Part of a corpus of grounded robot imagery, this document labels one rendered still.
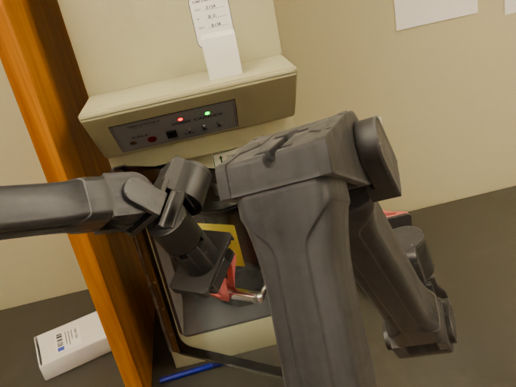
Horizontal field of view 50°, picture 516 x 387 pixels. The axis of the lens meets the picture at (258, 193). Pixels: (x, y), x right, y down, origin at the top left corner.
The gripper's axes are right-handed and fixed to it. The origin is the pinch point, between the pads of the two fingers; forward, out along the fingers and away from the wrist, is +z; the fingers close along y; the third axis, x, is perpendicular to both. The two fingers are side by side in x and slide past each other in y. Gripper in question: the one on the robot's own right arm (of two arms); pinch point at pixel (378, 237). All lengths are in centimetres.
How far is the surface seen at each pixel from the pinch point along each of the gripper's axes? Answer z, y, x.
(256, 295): -8.7, 0.6, 22.2
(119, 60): 12, 35, 34
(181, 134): 7.4, 22.7, 27.8
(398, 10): 55, 27, -28
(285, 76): 0.5, 29.8, 10.8
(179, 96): 0.3, 30.4, 26.3
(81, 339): 25, -22, 61
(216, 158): 14.4, 15.0, 23.1
